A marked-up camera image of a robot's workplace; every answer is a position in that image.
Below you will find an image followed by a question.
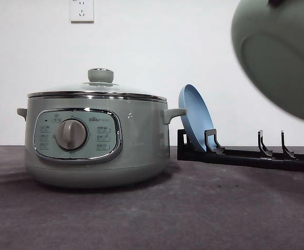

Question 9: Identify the green plate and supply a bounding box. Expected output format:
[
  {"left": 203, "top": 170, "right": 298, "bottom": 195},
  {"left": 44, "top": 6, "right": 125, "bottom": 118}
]
[{"left": 232, "top": 0, "right": 304, "bottom": 119}]

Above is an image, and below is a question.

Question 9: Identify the black dish rack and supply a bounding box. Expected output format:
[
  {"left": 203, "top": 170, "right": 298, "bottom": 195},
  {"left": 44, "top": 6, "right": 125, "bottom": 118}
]
[{"left": 177, "top": 129, "right": 304, "bottom": 171}]

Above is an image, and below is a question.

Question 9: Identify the grey table cloth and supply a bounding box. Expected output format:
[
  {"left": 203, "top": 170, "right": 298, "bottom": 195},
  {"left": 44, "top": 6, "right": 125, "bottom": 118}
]
[{"left": 0, "top": 145, "right": 304, "bottom": 250}]

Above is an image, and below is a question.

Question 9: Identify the white wall socket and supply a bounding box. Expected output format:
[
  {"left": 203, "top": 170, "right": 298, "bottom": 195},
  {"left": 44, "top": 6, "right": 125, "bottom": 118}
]
[{"left": 69, "top": 0, "right": 94, "bottom": 24}]

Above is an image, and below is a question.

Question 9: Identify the green electric steamer pot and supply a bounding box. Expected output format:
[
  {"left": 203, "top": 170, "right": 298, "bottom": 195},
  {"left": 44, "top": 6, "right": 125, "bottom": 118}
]
[{"left": 17, "top": 96, "right": 187, "bottom": 189}]

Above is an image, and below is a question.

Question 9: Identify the blue plate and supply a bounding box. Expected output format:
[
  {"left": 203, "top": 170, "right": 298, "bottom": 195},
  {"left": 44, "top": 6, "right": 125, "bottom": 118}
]
[{"left": 178, "top": 84, "right": 215, "bottom": 152}]

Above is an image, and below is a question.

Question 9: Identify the glass lid with green knob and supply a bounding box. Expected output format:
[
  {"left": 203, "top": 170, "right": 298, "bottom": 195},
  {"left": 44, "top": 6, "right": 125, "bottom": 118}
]
[{"left": 27, "top": 68, "right": 167, "bottom": 102}]

